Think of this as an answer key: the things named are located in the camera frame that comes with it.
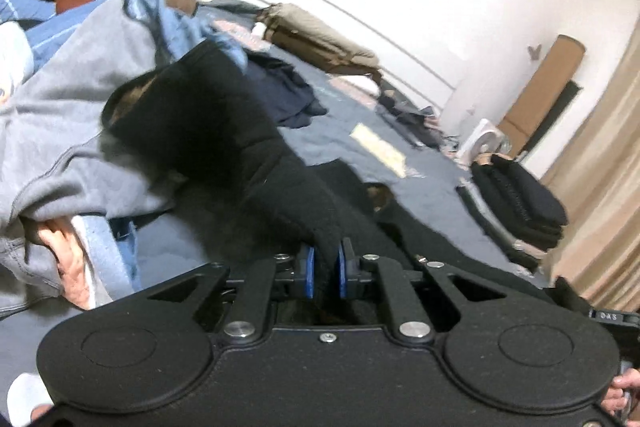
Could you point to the beige folded garment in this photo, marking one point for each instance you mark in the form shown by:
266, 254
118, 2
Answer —
310, 37

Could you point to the beige curtain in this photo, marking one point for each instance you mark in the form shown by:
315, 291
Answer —
605, 157

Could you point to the small dark clothes pile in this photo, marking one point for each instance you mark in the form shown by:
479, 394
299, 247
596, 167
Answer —
415, 119

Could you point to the peach cloth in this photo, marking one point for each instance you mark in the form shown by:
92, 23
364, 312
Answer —
67, 262

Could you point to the navy garment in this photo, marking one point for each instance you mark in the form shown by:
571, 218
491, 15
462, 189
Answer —
285, 92

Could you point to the light blue shirt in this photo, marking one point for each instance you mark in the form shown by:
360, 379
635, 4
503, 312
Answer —
150, 7

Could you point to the blue striped cloth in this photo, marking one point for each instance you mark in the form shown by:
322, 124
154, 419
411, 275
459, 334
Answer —
30, 37

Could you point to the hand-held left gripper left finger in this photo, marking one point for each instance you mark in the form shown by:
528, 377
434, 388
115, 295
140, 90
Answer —
308, 272

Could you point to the white cloth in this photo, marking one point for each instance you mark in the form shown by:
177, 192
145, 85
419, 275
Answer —
25, 394

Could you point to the black flat panel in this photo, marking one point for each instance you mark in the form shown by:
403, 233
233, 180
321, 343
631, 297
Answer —
565, 107

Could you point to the grey-blue quilted bed blanket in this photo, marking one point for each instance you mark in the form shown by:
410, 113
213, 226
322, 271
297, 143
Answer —
340, 147

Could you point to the small white bottle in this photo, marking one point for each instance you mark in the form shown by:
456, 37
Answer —
258, 28

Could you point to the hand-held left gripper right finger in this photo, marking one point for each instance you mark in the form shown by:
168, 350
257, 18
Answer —
342, 274

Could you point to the black quilted fleece-lined garment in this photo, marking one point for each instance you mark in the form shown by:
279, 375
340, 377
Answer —
200, 107

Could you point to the grey hoodie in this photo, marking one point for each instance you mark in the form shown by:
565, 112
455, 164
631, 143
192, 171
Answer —
75, 107

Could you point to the person's right hand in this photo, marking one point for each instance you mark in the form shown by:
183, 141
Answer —
622, 389

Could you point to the stack of folded black clothes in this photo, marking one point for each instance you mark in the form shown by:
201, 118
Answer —
520, 197

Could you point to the butterfly wall sticker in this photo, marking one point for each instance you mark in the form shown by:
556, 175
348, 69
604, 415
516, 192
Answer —
534, 52

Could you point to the white pillow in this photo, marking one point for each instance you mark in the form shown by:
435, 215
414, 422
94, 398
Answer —
12, 52

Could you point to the white fan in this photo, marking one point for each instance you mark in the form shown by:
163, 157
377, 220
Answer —
482, 139

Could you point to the brown cardboard sheet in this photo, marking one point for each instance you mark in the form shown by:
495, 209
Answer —
545, 87

